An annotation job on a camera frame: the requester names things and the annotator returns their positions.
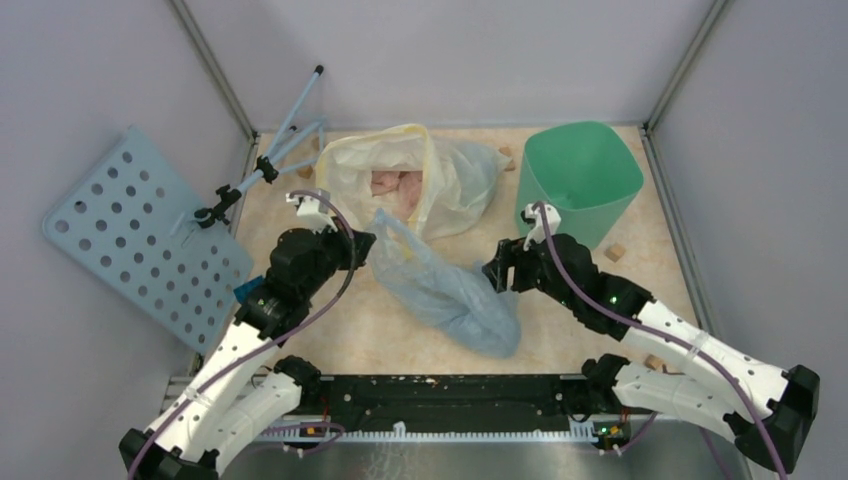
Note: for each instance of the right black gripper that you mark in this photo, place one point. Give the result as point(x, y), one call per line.
point(510, 253)

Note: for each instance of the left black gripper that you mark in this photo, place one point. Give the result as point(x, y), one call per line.
point(363, 243)

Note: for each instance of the light blue plastic bag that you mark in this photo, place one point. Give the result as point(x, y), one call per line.
point(459, 301)

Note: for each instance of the green plastic trash bin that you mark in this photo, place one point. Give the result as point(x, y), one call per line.
point(586, 172)

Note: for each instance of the translucent white yellow trash bag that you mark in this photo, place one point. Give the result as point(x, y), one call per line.
point(435, 185)

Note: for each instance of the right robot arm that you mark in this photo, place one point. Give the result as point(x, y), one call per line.
point(766, 411)

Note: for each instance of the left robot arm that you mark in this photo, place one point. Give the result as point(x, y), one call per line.
point(211, 422)

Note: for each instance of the wooden block near bin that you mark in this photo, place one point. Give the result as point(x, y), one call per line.
point(510, 164)

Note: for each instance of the wooden cube block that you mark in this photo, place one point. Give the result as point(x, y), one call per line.
point(615, 252)

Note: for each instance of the small wooden block near tripod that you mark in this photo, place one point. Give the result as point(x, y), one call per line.
point(305, 172)

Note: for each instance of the pink bag inside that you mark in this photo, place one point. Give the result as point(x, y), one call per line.
point(406, 185)

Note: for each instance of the blue clamp block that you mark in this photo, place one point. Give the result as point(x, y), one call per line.
point(243, 291)

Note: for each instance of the light blue tripod stand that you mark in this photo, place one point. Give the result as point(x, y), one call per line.
point(267, 166)

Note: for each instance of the light blue perforated board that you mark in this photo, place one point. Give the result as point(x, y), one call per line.
point(131, 223)

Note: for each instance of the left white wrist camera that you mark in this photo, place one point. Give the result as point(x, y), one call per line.
point(312, 210)

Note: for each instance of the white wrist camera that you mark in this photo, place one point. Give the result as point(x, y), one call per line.
point(312, 210)
point(543, 220)

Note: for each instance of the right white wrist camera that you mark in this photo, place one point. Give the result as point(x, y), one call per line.
point(543, 220)

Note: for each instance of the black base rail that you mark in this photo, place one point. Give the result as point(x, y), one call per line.
point(461, 404)

